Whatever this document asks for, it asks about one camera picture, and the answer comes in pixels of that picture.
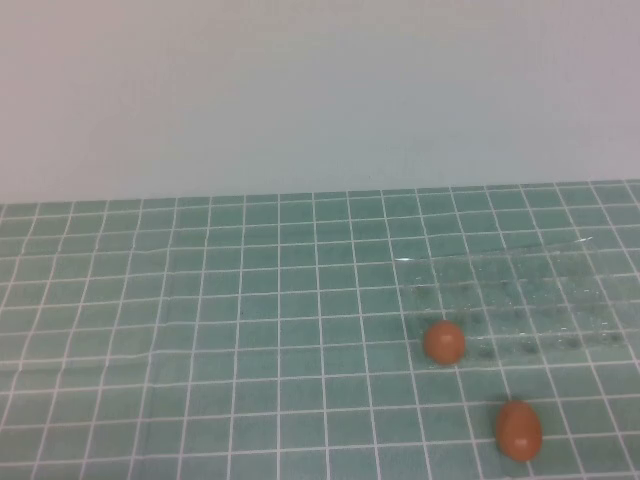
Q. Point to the brown egg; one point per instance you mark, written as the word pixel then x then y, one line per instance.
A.
pixel 444 342
pixel 518 430

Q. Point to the transparent plastic egg tray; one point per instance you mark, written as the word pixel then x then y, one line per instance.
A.
pixel 540 300

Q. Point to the green white grid tablecloth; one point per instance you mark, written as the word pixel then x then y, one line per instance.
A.
pixel 200 325

